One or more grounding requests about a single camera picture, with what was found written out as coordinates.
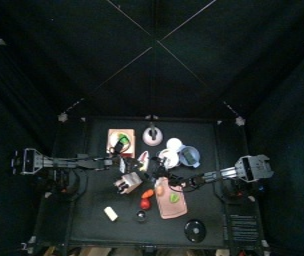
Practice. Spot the pink yellow starfruit piece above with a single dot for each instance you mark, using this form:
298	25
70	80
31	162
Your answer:
145	160

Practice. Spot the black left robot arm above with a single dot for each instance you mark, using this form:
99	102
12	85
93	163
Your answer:
66	162

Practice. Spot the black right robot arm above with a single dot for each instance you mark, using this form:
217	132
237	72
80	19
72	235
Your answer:
230	172

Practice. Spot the white bowl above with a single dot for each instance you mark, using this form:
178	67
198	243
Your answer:
170	158

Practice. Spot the orange toy fruit piece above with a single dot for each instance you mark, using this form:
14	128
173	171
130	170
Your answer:
159	190

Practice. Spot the green toy fruit slice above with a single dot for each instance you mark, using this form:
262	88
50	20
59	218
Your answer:
174	198

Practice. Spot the black toy utensil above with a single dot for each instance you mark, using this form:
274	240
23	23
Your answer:
118	146

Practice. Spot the orange toy carrot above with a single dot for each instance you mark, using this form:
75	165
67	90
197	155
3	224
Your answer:
147	193

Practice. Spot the small white cup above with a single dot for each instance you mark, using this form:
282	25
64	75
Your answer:
174	143

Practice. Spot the green toy vegetable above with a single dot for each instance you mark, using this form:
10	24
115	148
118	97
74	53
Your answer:
123	138

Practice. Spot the pink cutting board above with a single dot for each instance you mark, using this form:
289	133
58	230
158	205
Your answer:
171	206

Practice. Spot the red toy tomato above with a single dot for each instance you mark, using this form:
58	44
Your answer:
146	204

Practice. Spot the cream toy butter block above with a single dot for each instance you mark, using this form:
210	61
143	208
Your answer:
111	213

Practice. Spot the black round lid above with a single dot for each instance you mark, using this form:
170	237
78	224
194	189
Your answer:
195	230

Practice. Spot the grey frame corner bracket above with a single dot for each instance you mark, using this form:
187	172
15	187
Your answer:
241	120
63	117

